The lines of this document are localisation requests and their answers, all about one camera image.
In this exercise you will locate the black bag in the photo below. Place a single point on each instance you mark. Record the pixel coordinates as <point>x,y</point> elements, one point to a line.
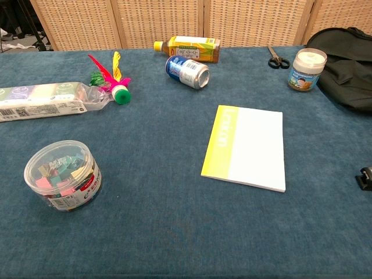
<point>346,64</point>

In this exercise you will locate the woven rattan folding screen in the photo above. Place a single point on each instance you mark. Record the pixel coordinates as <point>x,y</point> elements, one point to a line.
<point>186,21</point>

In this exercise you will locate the black tripod stand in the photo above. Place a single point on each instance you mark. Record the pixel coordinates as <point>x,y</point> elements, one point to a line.
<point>32,26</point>

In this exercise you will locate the yellow tea bottle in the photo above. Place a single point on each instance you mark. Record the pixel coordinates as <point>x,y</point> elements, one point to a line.
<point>191,49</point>

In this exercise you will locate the plastic jar with white lid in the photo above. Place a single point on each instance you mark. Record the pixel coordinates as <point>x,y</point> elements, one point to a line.
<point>306,71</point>

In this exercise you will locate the pack of pastel tissues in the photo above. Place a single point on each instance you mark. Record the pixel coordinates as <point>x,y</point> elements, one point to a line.
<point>37,100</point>

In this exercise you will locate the clear tub of binder clips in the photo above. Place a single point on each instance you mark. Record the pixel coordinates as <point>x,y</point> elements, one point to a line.
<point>62,177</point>

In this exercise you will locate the blue table cloth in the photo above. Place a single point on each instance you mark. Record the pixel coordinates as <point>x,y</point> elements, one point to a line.
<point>162,189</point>

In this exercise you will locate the colourful feather shuttlecock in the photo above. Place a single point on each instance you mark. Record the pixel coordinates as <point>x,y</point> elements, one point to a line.
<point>116,84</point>

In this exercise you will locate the yellow and white notebook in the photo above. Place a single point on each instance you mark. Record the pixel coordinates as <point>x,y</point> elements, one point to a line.
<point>250,148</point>

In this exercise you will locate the blue and silver drink can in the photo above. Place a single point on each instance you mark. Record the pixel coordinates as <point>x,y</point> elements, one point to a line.
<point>187,71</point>

